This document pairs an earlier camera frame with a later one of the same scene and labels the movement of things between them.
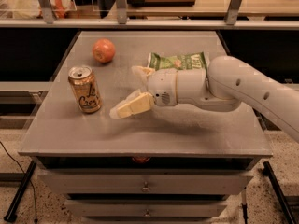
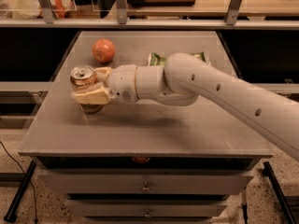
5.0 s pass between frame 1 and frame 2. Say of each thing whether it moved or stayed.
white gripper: moved
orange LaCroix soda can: stayed
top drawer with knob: stayed
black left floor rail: stayed
